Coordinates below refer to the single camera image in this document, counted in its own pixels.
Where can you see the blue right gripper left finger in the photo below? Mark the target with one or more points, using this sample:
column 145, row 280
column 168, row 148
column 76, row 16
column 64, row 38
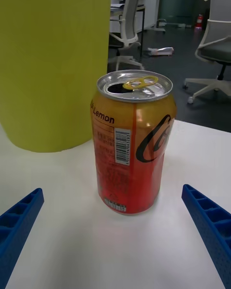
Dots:
column 19, row 224

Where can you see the white office chair grey seat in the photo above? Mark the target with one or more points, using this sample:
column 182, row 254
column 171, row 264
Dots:
column 216, row 50

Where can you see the yellow-green plastic bin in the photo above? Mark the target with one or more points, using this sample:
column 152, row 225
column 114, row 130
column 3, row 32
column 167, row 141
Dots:
column 53, row 65

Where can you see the white package on floor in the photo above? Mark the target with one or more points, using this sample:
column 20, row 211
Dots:
column 161, row 51

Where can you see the white mesh-back office chair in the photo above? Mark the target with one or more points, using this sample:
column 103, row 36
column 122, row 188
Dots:
column 130, row 17

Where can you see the orange-red drink can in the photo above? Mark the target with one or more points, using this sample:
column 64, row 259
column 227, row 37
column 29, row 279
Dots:
column 144, row 178

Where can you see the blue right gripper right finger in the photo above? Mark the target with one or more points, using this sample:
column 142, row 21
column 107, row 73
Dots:
column 211, row 224

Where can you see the red fire extinguisher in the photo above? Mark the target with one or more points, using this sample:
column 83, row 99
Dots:
column 199, row 21

